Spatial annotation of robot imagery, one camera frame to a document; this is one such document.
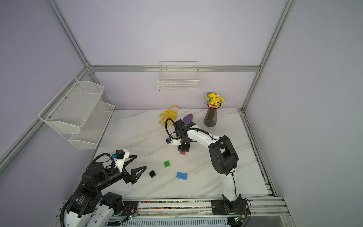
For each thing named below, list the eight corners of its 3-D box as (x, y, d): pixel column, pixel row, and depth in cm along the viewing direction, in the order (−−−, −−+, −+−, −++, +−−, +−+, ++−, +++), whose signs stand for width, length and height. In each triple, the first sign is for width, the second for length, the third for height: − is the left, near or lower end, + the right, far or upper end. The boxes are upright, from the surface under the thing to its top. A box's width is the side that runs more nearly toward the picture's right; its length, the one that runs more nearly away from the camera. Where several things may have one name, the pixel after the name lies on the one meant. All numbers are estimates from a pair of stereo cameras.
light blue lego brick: (176, 178, 86) (175, 177, 84) (177, 173, 88) (176, 172, 86) (187, 180, 85) (187, 179, 84) (188, 174, 87) (188, 173, 86)
